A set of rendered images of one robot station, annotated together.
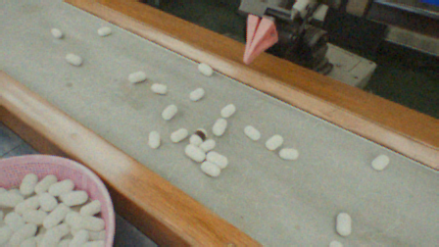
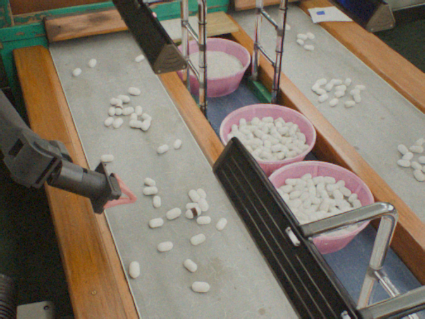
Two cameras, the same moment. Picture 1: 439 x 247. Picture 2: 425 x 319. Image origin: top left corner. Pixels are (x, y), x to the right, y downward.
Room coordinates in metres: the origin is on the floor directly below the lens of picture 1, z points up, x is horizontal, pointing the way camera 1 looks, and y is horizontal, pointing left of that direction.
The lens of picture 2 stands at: (1.04, 0.62, 1.69)
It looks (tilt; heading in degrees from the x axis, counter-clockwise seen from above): 41 degrees down; 217
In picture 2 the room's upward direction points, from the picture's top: 1 degrees clockwise
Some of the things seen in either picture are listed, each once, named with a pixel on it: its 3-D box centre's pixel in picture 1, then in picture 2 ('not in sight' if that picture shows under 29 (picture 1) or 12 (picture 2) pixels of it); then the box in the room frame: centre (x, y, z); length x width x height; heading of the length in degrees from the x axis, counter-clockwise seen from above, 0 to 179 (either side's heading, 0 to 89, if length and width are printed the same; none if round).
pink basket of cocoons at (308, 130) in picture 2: not in sight; (266, 144); (-0.01, 0.01, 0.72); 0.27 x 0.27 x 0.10
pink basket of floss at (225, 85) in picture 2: not in sight; (210, 69); (-0.24, -0.37, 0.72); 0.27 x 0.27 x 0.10
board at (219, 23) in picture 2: not in sight; (188, 28); (-0.35, -0.56, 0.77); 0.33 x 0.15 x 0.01; 149
